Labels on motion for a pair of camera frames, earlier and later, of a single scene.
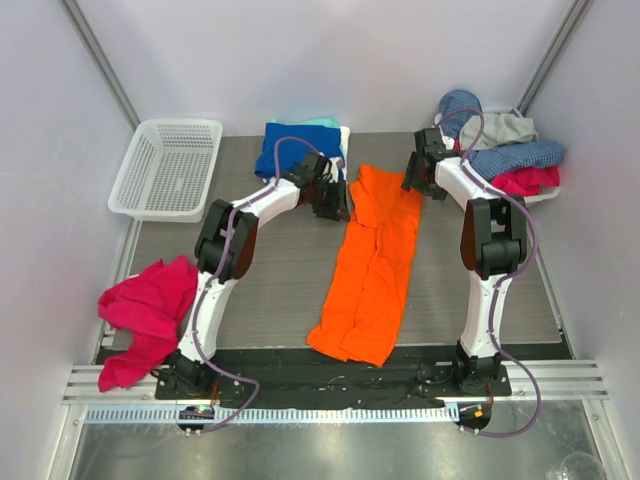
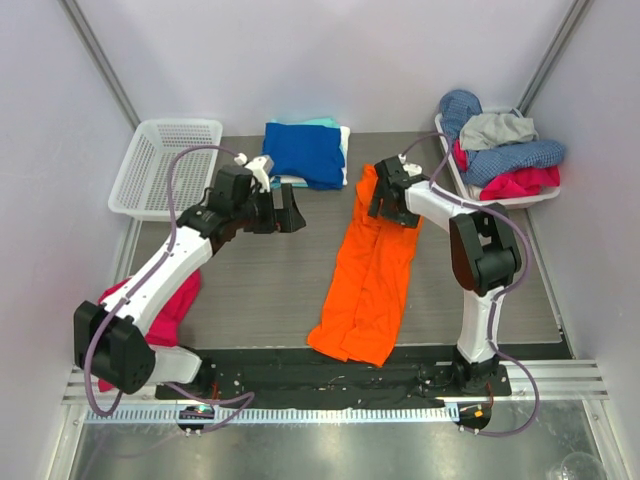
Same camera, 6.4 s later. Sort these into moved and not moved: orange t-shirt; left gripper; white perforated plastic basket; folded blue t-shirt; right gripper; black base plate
Moved: left gripper; right gripper
Not moved: white perforated plastic basket; black base plate; folded blue t-shirt; orange t-shirt
